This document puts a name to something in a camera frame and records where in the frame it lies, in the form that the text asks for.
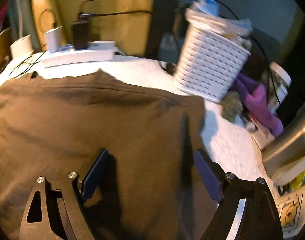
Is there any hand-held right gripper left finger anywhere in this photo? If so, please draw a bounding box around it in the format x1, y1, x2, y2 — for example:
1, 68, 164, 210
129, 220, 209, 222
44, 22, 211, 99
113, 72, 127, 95
18, 147, 110, 240

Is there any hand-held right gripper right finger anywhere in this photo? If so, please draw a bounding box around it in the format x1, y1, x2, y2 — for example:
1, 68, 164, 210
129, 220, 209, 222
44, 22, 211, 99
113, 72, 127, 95
194, 149, 285, 240

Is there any brown t-shirt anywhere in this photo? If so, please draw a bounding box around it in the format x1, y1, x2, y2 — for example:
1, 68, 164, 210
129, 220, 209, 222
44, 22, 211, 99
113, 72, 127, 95
0, 69, 219, 240

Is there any grey-green small figure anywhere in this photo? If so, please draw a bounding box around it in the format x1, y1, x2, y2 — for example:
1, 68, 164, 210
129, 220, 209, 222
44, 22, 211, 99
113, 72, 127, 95
220, 90, 244, 123

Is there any white printed mug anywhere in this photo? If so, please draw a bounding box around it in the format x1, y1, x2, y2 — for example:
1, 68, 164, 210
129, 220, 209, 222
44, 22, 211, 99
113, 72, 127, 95
276, 192, 305, 234

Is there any stainless steel tumbler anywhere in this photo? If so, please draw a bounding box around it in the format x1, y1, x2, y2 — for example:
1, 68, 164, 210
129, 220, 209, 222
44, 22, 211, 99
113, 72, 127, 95
262, 106, 305, 186

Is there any yellow bag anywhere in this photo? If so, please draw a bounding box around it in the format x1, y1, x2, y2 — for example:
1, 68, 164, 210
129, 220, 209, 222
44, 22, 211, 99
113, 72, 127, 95
289, 169, 305, 194

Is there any purple cloth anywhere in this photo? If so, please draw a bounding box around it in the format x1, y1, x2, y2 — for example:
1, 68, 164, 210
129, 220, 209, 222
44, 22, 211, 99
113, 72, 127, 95
233, 73, 285, 137

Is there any white plastic basket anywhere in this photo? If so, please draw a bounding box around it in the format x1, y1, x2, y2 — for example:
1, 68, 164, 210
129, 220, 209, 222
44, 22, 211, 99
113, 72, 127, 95
173, 1, 251, 103

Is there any white-lidded jar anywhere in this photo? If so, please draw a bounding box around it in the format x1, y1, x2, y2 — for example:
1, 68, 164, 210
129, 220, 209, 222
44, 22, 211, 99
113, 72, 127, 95
266, 62, 292, 114

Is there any white power strip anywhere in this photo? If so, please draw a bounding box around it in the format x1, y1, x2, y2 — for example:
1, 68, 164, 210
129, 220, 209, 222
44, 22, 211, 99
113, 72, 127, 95
40, 40, 124, 68

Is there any black charger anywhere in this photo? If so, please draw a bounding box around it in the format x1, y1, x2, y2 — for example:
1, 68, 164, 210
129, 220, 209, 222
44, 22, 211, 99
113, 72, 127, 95
72, 19, 90, 50

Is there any white charger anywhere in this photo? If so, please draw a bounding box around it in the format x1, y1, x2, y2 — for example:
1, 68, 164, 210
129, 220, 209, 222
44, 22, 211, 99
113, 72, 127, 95
44, 26, 63, 53

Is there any white desk lamp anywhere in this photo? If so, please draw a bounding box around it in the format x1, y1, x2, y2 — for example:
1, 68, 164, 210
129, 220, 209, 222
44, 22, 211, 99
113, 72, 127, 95
10, 0, 34, 58

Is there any crumpled white paper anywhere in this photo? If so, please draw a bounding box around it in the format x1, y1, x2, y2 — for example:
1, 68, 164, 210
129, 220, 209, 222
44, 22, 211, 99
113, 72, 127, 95
186, 6, 254, 38

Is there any brown cardboard box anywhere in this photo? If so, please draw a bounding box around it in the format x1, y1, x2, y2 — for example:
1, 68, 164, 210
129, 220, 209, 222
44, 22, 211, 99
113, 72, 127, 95
0, 27, 13, 68

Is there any dark green curtain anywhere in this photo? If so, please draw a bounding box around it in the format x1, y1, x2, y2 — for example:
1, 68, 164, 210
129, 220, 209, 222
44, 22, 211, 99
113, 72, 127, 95
6, 0, 37, 43

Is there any long black charger cable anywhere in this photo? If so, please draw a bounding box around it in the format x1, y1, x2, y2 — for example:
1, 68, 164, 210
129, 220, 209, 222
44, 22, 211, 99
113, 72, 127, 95
9, 9, 56, 77

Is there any black cable with grey plug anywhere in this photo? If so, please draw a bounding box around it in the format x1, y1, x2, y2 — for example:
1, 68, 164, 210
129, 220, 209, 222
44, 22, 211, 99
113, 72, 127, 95
86, 10, 153, 18

